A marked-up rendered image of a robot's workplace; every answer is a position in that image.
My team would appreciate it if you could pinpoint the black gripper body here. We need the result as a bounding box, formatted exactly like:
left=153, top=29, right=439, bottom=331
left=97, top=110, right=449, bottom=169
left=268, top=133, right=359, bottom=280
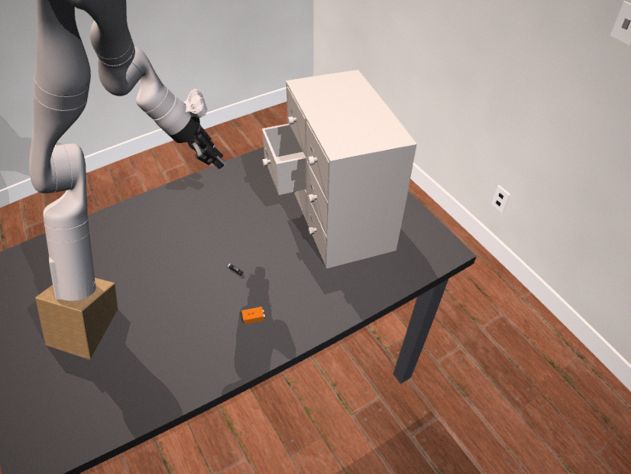
left=169, top=117, right=207, bottom=149

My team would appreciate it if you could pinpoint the white small chest of drawers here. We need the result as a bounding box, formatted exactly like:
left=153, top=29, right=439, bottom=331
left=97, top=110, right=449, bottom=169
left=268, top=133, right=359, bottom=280
left=286, top=70, right=417, bottom=268

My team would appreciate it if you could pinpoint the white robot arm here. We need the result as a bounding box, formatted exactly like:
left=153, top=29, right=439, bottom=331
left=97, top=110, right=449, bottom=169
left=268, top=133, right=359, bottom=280
left=29, top=0, right=207, bottom=300

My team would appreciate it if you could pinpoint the beige drawer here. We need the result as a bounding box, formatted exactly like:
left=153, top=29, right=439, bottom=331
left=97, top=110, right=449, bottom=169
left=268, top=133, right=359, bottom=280
left=292, top=190, right=306, bottom=218
left=307, top=198, right=327, bottom=264
left=263, top=124, right=306, bottom=195
left=287, top=88, right=306, bottom=154
left=307, top=164, right=328, bottom=235
left=306, top=123, right=329, bottom=199

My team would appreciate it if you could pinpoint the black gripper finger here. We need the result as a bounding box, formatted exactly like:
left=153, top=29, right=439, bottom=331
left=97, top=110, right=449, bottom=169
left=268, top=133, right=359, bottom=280
left=198, top=125, right=223, bottom=158
left=188, top=134, right=226, bottom=170

